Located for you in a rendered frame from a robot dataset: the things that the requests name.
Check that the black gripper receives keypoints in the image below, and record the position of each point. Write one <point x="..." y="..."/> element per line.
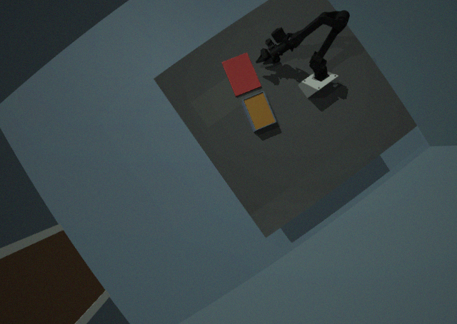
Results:
<point x="270" y="57"/>

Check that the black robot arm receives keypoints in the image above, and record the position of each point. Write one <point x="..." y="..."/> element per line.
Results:
<point x="336" y="19"/>

